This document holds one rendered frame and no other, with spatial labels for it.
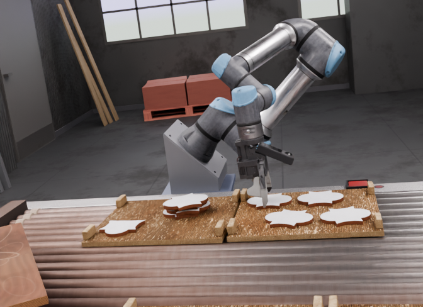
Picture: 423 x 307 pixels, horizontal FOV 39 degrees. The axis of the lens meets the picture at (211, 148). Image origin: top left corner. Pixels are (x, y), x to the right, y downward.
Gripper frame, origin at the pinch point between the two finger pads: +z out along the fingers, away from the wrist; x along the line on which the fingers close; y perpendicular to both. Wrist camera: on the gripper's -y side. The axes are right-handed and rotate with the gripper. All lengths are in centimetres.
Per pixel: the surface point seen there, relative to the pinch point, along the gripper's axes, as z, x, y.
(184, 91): 45, -665, 191
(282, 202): 0.3, 3.1, -4.4
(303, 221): 0.7, 19.8, -11.1
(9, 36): -75, -496, 348
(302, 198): 0.6, 0.6, -10.1
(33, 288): -12, 73, 39
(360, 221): 1.9, 20.7, -25.9
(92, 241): -2, 25, 48
